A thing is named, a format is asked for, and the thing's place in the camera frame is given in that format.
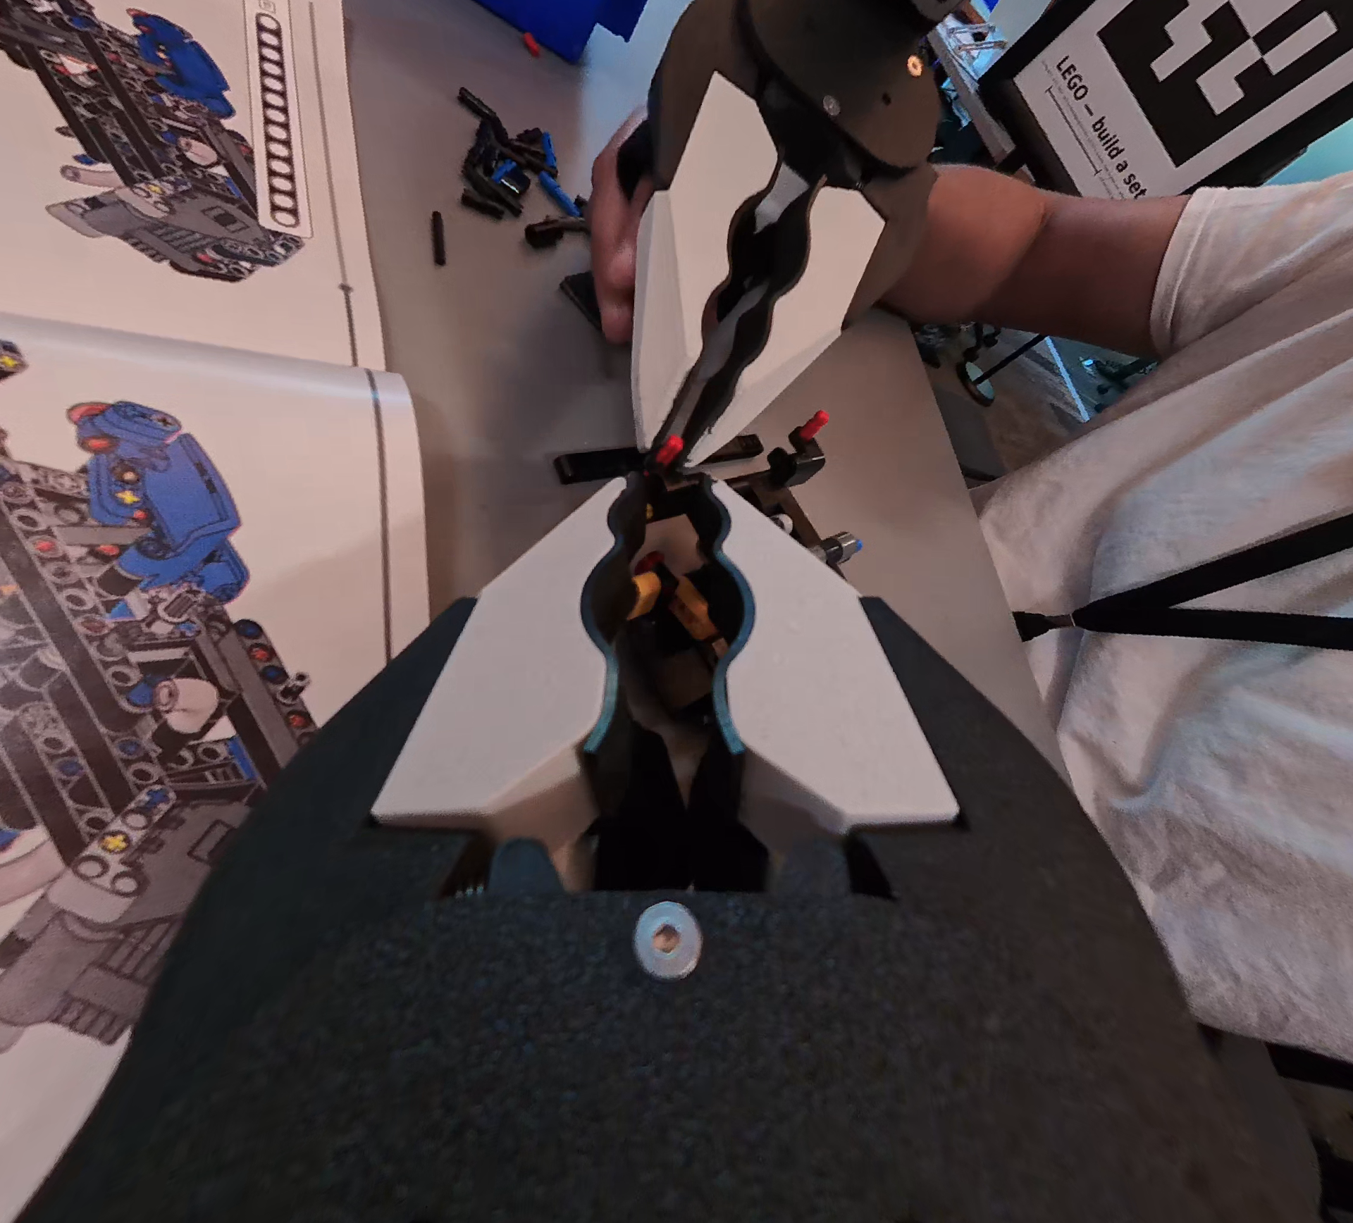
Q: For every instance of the lego instruction booklet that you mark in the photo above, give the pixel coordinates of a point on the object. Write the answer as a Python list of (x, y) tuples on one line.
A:
[(306, 463)]

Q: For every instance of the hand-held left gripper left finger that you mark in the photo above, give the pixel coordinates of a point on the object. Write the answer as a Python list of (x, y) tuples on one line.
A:
[(497, 696)]

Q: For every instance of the lego truck chassis model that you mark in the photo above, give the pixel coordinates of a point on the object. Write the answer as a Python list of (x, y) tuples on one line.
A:
[(788, 474)]

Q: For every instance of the pile of black blue pieces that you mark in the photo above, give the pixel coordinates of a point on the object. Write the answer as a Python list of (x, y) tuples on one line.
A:
[(497, 171)]

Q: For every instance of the sign with black square marker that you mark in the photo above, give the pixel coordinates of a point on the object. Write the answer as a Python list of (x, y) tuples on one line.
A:
[(1215, 29)]

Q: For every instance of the person's right hand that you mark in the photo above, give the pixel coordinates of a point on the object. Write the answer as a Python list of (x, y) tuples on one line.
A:
[(610, 241)]

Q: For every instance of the black flat lego panel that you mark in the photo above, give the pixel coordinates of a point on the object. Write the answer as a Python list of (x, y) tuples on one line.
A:
[(582, 299)]

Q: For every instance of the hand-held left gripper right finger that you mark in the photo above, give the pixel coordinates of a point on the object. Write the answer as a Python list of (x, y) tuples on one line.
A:
[(834, 705)]

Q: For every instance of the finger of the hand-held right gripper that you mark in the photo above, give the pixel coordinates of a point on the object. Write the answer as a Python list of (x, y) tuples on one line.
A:
[(826, 294), (687, 219)]

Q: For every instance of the red lego pin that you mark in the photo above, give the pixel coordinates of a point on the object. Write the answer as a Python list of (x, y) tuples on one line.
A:
[(669, 452)]

